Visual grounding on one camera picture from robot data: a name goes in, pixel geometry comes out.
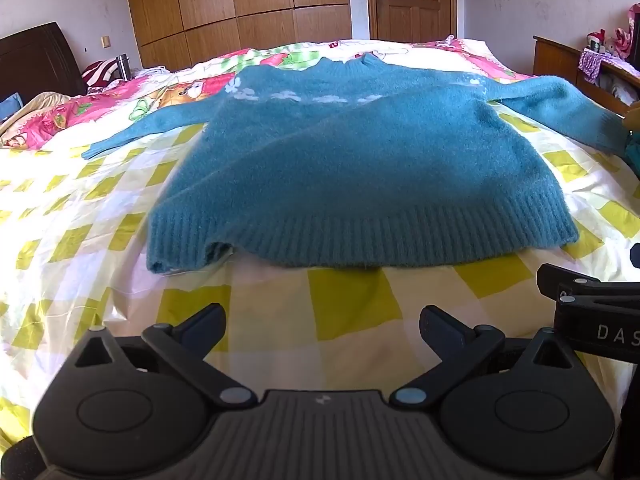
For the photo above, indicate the pink patterned cloth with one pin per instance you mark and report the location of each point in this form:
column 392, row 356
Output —
column 627, row 30

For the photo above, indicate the red white striped pillow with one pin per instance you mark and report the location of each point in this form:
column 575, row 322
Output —
column 100, row 72

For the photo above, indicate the wooden wardrobe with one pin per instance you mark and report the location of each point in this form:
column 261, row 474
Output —
column 235, row 5

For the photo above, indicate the dark wooden headboard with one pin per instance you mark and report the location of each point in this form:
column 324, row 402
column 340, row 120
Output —
column 37, row 60

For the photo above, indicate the beige cloth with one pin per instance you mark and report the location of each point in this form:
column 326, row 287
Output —
column 32, row 110

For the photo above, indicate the wooden door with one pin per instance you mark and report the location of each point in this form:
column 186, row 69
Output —
column 410, row 0

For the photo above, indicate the yellow checkered cartoon bedspread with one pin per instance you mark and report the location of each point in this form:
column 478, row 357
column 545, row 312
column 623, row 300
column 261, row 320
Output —
column 280, row 305

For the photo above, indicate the steel thermos bottle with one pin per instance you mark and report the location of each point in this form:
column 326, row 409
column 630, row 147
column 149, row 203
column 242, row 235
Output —
column 123, row 66

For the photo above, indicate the wooden cabinet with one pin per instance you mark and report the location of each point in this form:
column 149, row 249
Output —
column 565, row 62

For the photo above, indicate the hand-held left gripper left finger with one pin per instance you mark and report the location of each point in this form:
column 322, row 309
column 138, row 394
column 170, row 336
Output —
column 204, row 326

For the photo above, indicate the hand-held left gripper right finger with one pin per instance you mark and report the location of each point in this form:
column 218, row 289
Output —
column 441, row 329

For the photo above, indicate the purple patterned cloth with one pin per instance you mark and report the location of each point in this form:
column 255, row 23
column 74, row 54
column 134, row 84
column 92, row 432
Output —
column 591, row 64

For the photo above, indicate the blue knit sweater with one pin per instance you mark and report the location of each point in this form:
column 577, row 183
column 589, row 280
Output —
column 350, row 160

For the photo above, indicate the blue pillow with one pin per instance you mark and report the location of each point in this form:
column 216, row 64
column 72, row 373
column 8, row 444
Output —
column 10, row 105

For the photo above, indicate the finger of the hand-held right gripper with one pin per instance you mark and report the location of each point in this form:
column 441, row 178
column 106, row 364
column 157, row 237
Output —
column 575, row 284

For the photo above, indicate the plush toy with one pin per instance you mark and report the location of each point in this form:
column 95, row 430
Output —
column 597, row 40

